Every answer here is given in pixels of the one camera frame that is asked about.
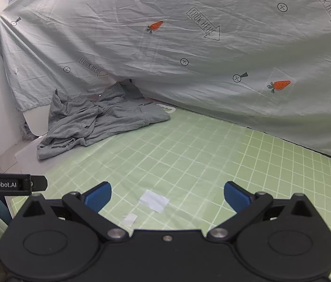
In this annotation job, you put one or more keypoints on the small white tape piece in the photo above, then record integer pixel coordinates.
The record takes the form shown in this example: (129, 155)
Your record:
(129, 219)

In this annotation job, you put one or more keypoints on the white cardboard sheet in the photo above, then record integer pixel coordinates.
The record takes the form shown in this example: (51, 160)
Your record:
(38, 123)

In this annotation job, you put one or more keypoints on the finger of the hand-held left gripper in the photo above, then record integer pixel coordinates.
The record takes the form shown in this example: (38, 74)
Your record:
(39, 183)

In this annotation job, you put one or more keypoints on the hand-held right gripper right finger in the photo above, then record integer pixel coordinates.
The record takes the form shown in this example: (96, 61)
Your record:
(236, 197)

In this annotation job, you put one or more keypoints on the grey carrot print bed sheet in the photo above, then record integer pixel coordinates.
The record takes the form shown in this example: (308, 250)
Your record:
(183, 35)

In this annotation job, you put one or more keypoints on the green grid mat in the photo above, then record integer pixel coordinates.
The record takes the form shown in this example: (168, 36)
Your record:
(197, 152)

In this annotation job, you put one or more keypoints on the grey zip hoodie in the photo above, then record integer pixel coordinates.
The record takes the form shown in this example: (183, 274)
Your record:
(95, 117)

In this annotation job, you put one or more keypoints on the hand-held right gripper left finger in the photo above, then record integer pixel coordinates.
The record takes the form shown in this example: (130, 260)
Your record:
(98, 197)

